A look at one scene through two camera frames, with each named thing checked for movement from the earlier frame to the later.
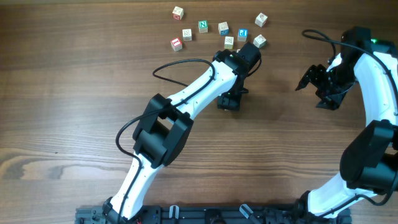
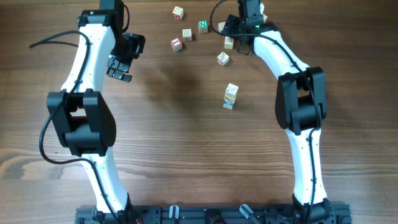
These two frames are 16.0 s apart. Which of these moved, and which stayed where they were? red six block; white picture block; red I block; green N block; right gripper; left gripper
Moved: left gripper; right gripper
Stayed: green N block; red I block; white picture block; red six block
